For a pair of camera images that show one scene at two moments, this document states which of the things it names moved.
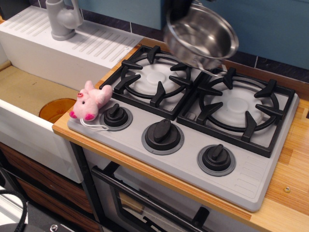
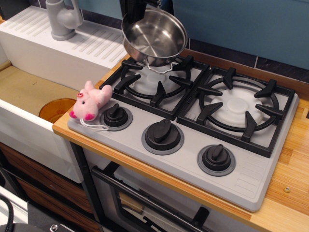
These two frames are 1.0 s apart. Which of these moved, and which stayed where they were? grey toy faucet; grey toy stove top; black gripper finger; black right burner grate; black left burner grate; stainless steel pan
Moved: stainless steel pan; black gripper finger
Stayed: grey toy faucet; black right burner grate; grey toy stove top; black left burner grate
